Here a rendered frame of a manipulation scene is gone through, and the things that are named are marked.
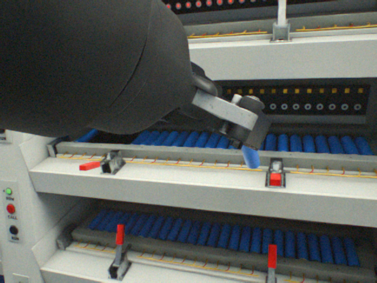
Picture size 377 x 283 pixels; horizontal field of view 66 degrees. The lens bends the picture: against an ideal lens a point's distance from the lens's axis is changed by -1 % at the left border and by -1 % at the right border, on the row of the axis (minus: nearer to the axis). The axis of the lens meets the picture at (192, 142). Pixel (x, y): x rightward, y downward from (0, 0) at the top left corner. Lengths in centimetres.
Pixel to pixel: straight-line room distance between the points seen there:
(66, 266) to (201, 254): 26
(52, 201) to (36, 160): 10
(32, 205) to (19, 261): 13
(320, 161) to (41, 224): 51
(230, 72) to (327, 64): 12
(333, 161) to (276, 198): 10
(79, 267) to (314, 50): 54
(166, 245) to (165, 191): 15
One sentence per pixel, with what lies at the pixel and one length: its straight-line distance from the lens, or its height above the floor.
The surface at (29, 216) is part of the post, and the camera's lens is 63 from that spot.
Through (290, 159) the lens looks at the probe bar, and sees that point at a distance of 46.
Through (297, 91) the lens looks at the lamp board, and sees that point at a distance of 56.
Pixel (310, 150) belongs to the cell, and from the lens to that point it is 49.
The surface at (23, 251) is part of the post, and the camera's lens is 68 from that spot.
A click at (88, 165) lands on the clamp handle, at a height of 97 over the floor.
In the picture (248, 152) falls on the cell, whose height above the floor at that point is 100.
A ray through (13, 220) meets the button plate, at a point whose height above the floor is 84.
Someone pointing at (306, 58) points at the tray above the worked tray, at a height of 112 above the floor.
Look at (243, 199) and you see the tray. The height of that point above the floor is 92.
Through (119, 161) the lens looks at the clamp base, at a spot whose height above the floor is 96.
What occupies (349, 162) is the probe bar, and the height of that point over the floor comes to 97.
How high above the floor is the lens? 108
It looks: 10 degrees down
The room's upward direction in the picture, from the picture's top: 1 degrees counter-clockwise
